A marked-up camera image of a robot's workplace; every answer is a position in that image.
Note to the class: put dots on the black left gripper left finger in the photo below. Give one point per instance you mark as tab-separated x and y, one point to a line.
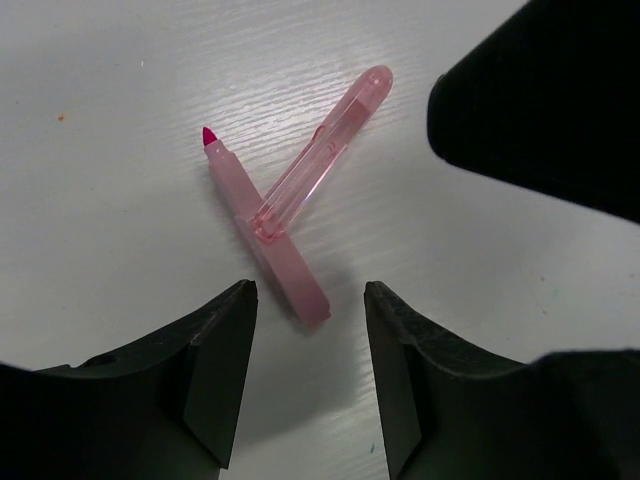
165	406

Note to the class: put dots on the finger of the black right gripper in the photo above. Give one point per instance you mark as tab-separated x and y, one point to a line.
549	102

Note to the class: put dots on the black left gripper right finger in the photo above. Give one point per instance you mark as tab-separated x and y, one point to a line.
452	410

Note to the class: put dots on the pink folding marker pen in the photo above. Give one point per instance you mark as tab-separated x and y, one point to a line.
264	220

